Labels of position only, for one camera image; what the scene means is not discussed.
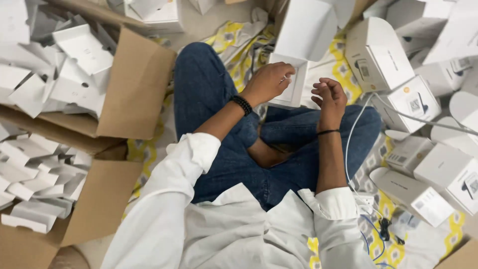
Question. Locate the person's left hand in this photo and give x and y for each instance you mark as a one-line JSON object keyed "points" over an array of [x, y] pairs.
{"points": [[265, 84]]}

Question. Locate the person's right hand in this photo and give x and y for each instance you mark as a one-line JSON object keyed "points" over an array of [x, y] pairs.
{"points": [[332, 101]]}

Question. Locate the person's right fingers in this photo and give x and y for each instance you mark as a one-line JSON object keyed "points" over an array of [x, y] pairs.
{"points": [[317, 91]]}

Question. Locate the white cardboard box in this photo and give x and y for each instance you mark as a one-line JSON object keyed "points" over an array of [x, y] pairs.
{"points": [[306, 30]]}

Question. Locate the thin black wristband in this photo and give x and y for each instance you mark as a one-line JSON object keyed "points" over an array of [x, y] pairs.
{"points": [[328, 132]]}

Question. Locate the pile of white product boxes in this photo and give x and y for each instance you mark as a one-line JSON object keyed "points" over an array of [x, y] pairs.
{"points": [[377, 56]]}

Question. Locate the person's bare foot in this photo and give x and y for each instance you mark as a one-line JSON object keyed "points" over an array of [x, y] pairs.
{"points": [[263, 154]]}

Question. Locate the brown cardboard flap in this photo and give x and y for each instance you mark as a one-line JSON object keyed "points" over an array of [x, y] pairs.
{"points": [[356, 11]]}

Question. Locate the person's blue jeans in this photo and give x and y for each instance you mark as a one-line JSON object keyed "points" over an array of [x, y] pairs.
{"points": [[209, 86]]}

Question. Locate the white power adapter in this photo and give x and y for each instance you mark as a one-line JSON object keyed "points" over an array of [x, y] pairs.
{"points": [[365, 203]]}

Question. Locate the black plug connector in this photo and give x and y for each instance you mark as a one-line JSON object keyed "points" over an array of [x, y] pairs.
{"points": [[384, 228]]}

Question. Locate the person's white shirt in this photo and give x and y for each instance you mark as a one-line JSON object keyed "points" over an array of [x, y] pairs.
{"points": [[231, 231]]}

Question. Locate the white lidded box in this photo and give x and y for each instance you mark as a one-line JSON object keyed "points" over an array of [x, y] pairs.
{"points": [[160, 15]]}

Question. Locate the yellow grey patterned cloth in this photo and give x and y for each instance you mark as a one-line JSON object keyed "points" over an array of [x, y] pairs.
{"points": [[390, 254]]}

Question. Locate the large carton of white inserts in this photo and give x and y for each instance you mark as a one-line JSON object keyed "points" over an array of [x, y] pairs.
{"points": [[134, 86]]}

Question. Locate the brown cardboard carton corner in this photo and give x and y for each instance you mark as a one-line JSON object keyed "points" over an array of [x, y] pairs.
{"points": [[461, 257]]}

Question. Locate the brown carton of folded inserts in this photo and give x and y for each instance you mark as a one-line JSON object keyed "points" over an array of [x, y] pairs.
{"points": [[101, 201]]}

